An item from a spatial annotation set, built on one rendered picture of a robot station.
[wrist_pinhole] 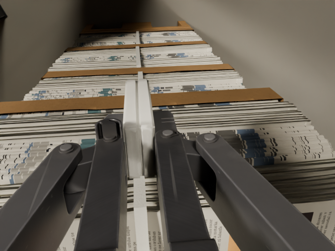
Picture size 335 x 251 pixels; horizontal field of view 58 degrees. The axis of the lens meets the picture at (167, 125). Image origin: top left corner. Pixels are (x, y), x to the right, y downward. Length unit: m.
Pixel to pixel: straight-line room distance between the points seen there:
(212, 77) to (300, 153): 0.29
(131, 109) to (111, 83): 0.40
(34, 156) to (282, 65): 1.23
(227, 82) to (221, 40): 0.75
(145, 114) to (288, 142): 0.20
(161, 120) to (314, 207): 0.15
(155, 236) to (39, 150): 0.14
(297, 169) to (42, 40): 1.14
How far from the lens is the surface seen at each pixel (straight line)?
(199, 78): 0.55
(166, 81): 0.54
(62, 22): 1.27
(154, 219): 0.23
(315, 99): 1.57
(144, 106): 0.16
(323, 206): 0.26
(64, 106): 0.40
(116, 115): 0.17
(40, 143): 0.33
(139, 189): 0.23
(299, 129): 0.35
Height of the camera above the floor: 1.22
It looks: 62 degrees down
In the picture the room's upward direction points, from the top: 168 degrees clockwise
